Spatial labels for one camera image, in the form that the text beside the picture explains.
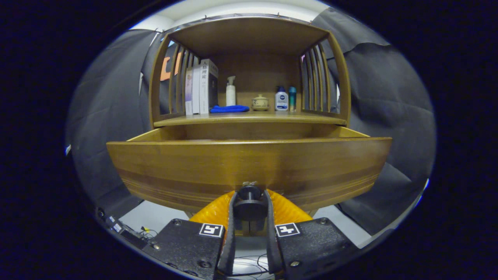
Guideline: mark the white bottle with blue cap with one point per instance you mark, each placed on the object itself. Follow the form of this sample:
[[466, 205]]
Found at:
[[281, 100]]

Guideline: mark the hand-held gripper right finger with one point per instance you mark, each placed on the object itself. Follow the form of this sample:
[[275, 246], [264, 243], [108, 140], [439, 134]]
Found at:
[[272, 249]]

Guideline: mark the white and black book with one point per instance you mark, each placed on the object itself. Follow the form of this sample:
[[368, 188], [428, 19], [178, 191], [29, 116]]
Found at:
[[208, 85]]

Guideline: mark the plain white book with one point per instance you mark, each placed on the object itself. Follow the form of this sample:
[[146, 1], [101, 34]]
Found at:
[[196, 91]]

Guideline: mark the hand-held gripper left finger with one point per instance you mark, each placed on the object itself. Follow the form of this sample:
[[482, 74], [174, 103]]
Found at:
[[231, 249]]

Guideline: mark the wooden countertop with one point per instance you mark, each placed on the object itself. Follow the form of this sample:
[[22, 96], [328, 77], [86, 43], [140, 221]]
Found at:
[[253, 118]]

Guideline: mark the blue folded cloth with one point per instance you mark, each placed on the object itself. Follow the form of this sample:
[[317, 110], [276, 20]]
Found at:
[[229, 109]]

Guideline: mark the wooden drawer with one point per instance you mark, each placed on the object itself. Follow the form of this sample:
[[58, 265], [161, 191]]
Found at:
[[249, 163]]

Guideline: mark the wooden cabinet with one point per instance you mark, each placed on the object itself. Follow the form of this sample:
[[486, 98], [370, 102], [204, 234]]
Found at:
[[256, 70]]

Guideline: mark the purple spine book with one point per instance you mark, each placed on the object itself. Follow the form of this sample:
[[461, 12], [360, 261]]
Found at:
[[188, 93]]

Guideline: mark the beige lidded tea cup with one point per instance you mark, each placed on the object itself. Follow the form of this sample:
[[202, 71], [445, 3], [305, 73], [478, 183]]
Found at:
[[260, 102]]

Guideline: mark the white pump bottle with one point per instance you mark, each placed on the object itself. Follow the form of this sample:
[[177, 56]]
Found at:
[[230, 93]]

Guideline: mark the teal slim bottle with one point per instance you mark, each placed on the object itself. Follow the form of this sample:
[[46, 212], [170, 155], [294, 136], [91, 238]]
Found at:
[[292, 99]]

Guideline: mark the black round drawer knob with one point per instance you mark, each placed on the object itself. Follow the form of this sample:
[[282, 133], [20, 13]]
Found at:
[[249, 206]]

